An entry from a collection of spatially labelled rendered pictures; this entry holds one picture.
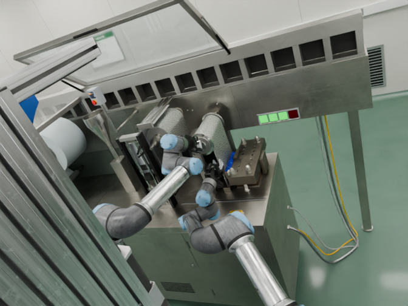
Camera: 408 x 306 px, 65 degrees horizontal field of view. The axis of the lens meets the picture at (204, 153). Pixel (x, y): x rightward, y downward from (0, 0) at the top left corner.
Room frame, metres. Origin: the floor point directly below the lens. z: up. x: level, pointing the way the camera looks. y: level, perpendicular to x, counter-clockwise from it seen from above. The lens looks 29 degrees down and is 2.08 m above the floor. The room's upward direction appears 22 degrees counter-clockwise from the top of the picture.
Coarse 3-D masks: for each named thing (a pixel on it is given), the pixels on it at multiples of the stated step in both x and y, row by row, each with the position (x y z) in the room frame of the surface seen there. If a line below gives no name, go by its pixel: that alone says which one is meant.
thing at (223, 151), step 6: (222, 132) 1.78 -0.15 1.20; (222, 138) 1.75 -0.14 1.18; (222, 144) 1.72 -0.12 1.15; (228, 144) 1.80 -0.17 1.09; (216, 150) 1.63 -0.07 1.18; (222, 150) 1.70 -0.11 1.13; (228, 150) 1.77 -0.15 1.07; (216, 156) 1.61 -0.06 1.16; (222, 156) 1.67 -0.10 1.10; (228, 156) 1.74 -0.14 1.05
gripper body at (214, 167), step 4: (208, 164) 1.55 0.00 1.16; (212, 164) 1.54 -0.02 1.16; (216, 164) 1.53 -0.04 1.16; (208, 168) 1.51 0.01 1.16; (212, 168) 1.49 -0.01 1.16; (216, 168) 1.49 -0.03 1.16; (208, 172) 1.47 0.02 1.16; (212, 172) 1.47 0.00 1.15; (216, 172) 1.49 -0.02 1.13; (220, 172) 1.51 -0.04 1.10; (208, 176) 1.47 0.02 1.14; (212, 176) 1.47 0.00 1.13; (216, 176) 1.50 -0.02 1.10; (220, 176) 1.50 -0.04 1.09; (216, 180) 1.44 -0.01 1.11
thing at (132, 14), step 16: (160, 0) 1.56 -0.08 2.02; (176, 0) 1.52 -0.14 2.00; (128, 16) 1.64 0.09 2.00; (192, 16) 1.61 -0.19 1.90; (80, 32) 1.79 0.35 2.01; (96, 32) 1.75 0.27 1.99; (208, 32) 1.72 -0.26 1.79; (32, 48) 1.97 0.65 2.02; (48, 48) 1.90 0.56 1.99; (224, 48) 1.78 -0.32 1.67; (160, 64) 2.06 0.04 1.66
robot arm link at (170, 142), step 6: (162, 138) 1.39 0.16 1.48; (168, 138) 1.37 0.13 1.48; (174, 138) 1.37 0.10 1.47; (180, 138) 1.42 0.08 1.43; (162, 144) 1.37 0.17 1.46; (168, 144) 1.35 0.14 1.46; (174, 144) 1.36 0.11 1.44; (180, 144) 1.39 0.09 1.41; (168, 150) 1.36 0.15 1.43; (174, 150) 1.36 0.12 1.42; (180, 150) 1.41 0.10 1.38
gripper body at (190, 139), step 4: (180, 136) 1.50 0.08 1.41; (184, 136) 1.49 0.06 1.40; (188, 136) 1.52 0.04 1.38; (192, 136) 1.53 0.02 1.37; (188, 140) 1.50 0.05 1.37; (192, 140) 1.51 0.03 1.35; (196, 140) 1.54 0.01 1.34; (188, 144) 1.45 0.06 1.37; (192, 144) 1.50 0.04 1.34; (196, 144) 1.54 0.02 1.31; (188, 148) 1.45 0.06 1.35; (192, 148) 1.49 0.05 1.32; (196, 148) 1.51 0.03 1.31
